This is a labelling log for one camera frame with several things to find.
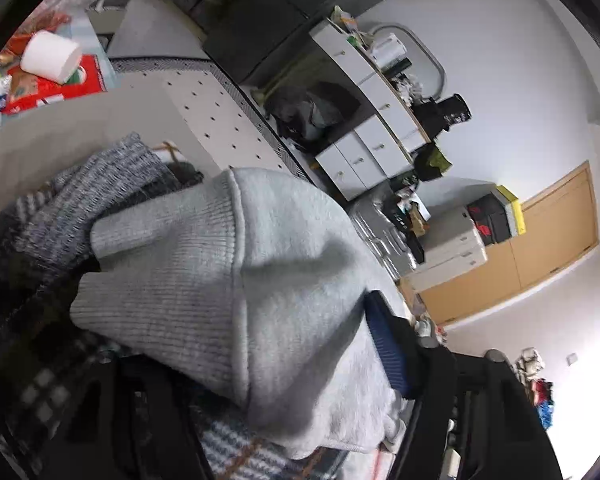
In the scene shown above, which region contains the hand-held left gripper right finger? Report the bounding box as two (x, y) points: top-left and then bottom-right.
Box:
(365, 290), (563, 480)

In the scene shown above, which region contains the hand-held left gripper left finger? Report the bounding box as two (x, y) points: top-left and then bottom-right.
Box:
(45, 355), (216, 480)

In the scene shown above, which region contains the grey hoodie with red print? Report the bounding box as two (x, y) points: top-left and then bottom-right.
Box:
(70, 167), (416, 461)

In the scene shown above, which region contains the silver suitcase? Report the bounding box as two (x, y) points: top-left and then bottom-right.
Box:
(350, 195), (426, 281)

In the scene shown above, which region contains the white suitcase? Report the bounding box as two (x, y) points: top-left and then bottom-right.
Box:
(402, 205), (490, 293)

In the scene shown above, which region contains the dark plaid shirt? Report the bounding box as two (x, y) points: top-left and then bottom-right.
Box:
(0, 240), (126, 466)

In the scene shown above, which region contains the wooden shoe rack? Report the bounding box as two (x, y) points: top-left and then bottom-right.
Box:
(512, 347), (556, 428)

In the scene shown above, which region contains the black shoe box red logo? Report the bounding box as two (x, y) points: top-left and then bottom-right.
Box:
(467, 200), (496, 247)

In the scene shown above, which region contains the wooden door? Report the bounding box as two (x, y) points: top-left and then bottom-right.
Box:
(397, 162), (600, 326)

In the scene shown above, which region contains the dark flower bouquet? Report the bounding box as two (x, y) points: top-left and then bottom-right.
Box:
(412, 142), (453, 181)

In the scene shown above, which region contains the white drawer desk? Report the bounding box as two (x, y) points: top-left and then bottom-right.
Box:
(310, 17), (433, 201)

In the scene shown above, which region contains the grey knit sweater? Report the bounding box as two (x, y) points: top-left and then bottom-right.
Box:
(0, 132), (206, 281)

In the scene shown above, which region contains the tall black box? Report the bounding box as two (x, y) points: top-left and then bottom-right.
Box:
(412, 92), (473, 138)

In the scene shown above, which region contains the black bag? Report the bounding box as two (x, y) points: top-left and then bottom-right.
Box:
(267, 82), (366, 143)

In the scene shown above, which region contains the white mattress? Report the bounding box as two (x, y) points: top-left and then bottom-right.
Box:
(107, 57), (313, 183)

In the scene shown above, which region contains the arched mirror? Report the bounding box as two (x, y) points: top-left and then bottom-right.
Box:
(367, 22), (448, 98)

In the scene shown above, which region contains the red printed box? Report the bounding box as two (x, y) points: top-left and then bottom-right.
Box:
(2, 52), (106, 113)

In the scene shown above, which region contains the dark wardrobe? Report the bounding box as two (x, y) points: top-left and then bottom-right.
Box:
(172, 0), (411, 86)

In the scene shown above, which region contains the toilet paper roll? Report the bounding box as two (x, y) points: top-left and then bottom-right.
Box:
(20, 30), (83, 86)

